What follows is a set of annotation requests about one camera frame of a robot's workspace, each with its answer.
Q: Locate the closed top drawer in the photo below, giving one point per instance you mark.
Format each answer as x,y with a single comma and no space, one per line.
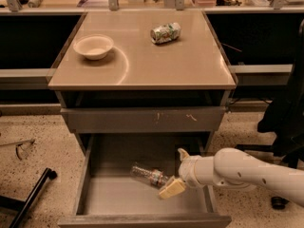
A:
143,120

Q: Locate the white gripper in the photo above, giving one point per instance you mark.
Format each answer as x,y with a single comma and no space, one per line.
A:
187,169

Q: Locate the open middle drawer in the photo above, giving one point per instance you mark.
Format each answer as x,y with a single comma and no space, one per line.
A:
109,197

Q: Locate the grey drawer cabinet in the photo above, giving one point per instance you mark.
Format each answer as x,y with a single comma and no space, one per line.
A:
187,72

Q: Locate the black office chair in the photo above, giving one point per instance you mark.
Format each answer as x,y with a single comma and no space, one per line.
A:
285,114

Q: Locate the clear plastic water bottle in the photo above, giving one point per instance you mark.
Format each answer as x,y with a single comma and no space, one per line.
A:
153,177

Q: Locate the white paper bowl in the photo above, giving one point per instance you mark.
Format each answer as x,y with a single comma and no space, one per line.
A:
93,47

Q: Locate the crushed green soda can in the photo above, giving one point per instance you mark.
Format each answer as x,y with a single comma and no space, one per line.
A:
165,33

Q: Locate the metal wire object on floor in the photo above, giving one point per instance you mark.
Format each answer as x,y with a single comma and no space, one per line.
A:
21,148

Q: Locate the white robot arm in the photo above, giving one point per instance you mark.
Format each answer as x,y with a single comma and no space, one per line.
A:
234,169

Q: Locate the black chair leg left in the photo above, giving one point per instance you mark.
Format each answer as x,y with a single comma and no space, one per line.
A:
22,206

